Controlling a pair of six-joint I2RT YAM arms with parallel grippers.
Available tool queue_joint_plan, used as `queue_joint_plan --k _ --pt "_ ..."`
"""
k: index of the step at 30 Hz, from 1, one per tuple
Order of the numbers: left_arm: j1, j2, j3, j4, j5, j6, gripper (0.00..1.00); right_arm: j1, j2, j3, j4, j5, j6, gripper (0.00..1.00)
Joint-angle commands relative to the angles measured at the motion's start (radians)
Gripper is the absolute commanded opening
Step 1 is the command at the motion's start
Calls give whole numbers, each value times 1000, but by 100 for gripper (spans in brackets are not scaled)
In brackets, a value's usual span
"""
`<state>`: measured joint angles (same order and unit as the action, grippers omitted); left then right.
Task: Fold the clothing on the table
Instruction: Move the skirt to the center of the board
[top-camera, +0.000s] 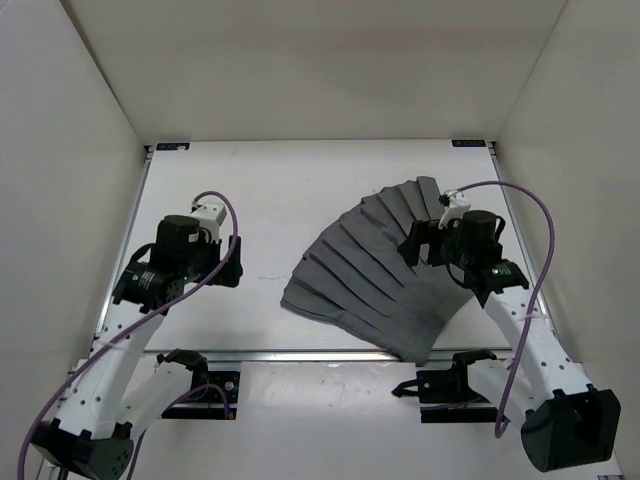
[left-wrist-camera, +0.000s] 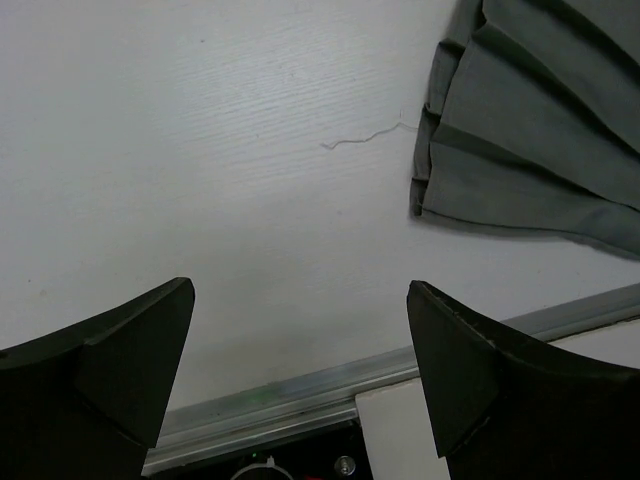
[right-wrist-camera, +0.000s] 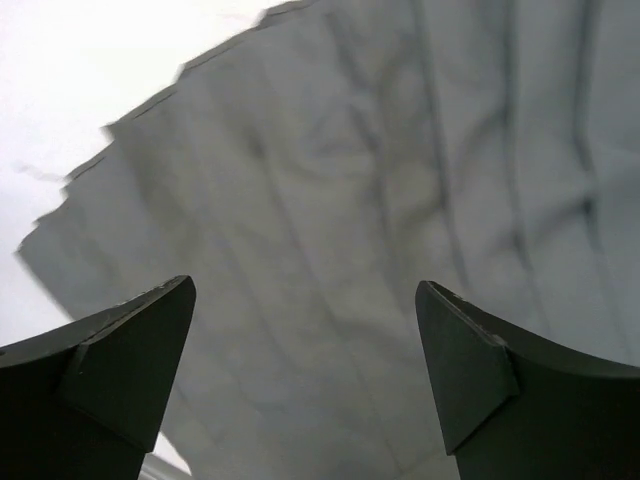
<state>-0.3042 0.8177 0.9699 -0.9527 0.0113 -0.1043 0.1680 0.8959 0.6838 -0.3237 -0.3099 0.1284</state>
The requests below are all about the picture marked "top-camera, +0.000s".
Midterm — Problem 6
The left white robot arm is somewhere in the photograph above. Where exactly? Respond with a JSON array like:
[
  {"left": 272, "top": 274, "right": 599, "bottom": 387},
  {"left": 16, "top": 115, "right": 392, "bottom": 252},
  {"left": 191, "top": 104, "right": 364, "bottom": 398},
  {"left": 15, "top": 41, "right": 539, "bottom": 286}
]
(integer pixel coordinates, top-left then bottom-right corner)
[{"left": 30, "top": 204, "right": 243, "bottom": 479}]

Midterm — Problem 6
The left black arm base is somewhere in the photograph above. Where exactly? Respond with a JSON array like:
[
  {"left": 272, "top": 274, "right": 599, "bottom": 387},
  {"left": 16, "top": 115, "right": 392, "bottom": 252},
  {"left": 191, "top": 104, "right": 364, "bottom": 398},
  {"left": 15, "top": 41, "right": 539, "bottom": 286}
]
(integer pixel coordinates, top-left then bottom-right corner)
[{"left": 161, "top": 367, "right": 241, "bottom": 421}]

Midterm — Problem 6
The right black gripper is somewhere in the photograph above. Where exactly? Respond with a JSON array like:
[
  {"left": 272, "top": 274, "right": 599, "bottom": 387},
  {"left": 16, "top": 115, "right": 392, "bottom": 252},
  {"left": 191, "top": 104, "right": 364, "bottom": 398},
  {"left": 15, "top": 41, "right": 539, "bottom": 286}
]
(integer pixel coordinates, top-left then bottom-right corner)
[{"left": 398, "top": 215, "right": 473, "bottom": 269}]

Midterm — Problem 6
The aluminium table edge rail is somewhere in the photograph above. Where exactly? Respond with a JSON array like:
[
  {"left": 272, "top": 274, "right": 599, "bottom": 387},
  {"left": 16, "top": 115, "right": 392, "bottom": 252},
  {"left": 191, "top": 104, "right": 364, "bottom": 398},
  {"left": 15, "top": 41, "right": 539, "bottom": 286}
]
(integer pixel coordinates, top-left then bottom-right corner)
[{"left": 145, "top": 348, "right": 511, "bottom": 365}]

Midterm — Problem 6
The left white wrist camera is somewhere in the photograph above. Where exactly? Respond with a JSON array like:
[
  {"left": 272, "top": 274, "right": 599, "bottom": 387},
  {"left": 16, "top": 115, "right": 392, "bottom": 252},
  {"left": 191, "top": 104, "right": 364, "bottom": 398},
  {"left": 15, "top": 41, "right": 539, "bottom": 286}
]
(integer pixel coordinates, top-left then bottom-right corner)
[{"left": 190, "top": 200, "right": 227, "bottom": 243}]

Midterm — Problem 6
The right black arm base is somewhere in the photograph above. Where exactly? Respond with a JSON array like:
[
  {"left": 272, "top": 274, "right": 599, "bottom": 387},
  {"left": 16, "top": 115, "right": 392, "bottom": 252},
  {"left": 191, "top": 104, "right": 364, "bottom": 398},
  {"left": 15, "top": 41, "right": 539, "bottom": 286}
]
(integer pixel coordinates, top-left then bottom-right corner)
[{"left": 391, "top": 365, "right": 497, "bottom": 424}]

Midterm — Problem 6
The grey pleated skirt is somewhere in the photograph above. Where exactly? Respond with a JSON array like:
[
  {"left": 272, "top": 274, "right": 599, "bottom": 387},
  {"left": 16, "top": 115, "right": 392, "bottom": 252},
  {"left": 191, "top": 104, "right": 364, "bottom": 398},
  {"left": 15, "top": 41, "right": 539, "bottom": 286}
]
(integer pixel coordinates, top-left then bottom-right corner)
[{"left": 281, "top": 176, "right": 473, "bottom": 364}]

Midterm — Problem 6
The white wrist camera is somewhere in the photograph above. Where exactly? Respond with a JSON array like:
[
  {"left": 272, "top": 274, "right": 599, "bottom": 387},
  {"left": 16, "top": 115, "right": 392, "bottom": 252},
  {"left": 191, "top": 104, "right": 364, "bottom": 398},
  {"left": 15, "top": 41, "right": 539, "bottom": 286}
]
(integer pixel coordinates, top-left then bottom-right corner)
[
  {"left": 190, "top": 200, "right": 227, "bottom": 243},
  {"left": 439, "top": 189, "right": 471, "bottom": 229}
]

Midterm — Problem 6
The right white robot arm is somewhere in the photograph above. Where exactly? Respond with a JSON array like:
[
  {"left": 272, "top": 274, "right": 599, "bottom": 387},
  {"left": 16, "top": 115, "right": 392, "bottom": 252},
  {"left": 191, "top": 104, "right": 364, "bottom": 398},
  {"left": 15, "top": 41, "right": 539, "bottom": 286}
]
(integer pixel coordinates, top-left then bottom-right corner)
[{"left": 398, "top": 210, "right": 621, "bottom": 472}]

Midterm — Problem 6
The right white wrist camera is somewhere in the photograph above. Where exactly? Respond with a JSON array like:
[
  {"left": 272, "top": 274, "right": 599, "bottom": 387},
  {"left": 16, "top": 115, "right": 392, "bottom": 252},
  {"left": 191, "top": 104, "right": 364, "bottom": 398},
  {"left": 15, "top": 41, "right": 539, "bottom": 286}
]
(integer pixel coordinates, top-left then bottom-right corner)
[{"left": 439, "top": 189, "right": 471, "bottom": 229}]

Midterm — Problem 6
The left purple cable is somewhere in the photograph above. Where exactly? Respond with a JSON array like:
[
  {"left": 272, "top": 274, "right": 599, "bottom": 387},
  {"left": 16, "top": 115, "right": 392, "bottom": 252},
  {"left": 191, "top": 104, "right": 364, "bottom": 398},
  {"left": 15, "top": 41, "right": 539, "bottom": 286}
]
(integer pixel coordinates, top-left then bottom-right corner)
[{"left": 13, "top": 191, "right": 240, "bottom": 469}]

